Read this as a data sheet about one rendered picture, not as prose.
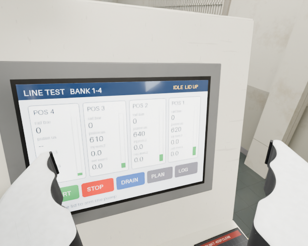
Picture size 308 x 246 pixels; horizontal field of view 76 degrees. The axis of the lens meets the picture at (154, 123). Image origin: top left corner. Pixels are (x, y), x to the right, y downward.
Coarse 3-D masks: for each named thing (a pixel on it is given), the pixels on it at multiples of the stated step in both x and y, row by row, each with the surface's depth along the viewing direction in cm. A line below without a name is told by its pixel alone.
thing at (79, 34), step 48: (0, 0) 31; (48, 0) 33; (0, 48) 32; (48, 48) 35; (96, 48) 38; (144, 48) 41; (192, 48) 45; (240, 48) 49; (240, 96) 53; (0, 144) 36; (240, 144) 57; (0, 192) 37; (96, 240) 47; (144, 240) 52
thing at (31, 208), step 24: (48, 168) 10; (24, 192) 9; (48, 192) 9; (0, 216) 8; (24, 216) 8; (48, 216) 7; (0, 240) 7; (24, 240) 7; (48, 240) 7; (72, 240) 7
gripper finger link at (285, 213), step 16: (272, 144) 11; (272, 160) 11; (288, 160) 10; (304, 160) 10; (272, 176) 9; (288, 176) 9; (304, 176) 9; (272, 192) 8; (288, 192) 8; (304, 192) 8; (272, 208) 7; (288, 208) 7; (304, 208) 7; (256, 224) 7; (272, 224) 7; (288, 224) 7; (304, 224) 7; (256, 240) 7; (272, 240) 6; (288, 240) 6; (304, 240) 6
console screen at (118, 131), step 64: (0, 64) 33; (64, 64) 36; (128, 64) 40; (192, 64) 45; (0, 128) 35; (64, 128) 38; (128, 128) 43; (192, 128) 49; (64, 192) 41; (128, 192) 47; (192, 192) 54
